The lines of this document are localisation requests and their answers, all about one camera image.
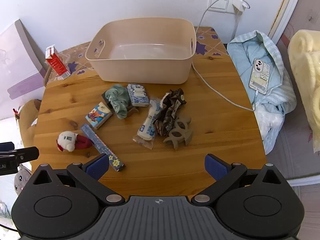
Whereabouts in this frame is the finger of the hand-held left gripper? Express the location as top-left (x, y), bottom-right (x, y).
top-left (0, 164), bottom-right (20, 177)
top-left (0, 142), bottom-right (40, 166)

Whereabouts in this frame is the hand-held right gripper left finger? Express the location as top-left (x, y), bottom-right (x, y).
top-left (32, 154), bottom-right (126, 205)

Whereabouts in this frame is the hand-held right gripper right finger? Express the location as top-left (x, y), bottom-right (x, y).
top-left (191, 154), bottom-right (288, 205)

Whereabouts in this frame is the long blue star packet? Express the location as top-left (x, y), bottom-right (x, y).
top-left (80, 124), bottom-right (125, 172)

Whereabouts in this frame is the white red plush toy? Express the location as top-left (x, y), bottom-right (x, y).
top-left (56, 130), bottom-right (93, 153)

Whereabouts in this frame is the white blue plastic packet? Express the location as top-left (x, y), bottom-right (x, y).
top-left (132, 99), bottom-right (162, 150)

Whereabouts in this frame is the green fabric scrunchie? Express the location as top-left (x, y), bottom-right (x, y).
top-left (104, 84), bottom-right (132, 120)

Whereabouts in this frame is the blue white tissue pack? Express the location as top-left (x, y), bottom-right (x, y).
top-left (127, 83), bottom-right (150, 107)

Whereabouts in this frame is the beige plastic storage bin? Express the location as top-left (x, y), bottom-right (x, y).
top-left (85, 17), bottom-right (197, 85)

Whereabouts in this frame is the grey plush toy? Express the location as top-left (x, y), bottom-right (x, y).
top-left (14, 164), bottom-right (33, 197)

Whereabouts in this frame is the brown plush toy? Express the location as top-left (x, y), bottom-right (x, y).
top-left (12, 99), bottom-right (42, 153)

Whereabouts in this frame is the purple white flat box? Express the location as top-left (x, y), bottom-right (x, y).
top-left (0, 19), bottom-right (51, 120)

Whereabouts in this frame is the red white carton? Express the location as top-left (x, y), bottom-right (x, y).
top-left (45, 44), bottom-right (71, 80)

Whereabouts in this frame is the phone in printed case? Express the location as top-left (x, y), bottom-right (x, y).
top-left (248, 58), bottom-right (272, 95)

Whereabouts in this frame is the light blue jacket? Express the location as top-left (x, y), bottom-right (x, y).
top-left (226, 30), bottom-right (297, 155)

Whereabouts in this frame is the yellow fleece blanket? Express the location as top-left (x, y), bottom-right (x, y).
top-left (287, 29), bottom-right (320, 153)

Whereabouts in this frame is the white charger plug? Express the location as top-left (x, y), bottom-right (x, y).
top-left (231, 0), bottom-right (250, 15)

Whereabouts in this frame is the long white charging cable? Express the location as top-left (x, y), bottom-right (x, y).
top-left (191, 0), bottom-right (257, 112)

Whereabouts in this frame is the short white power cable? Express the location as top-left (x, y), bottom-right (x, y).
top-left (232, 11), bottom-right (242, 39)

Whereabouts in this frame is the white wall socket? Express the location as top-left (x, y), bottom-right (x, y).
top-left (207, 0), bottom-right (229, 13)

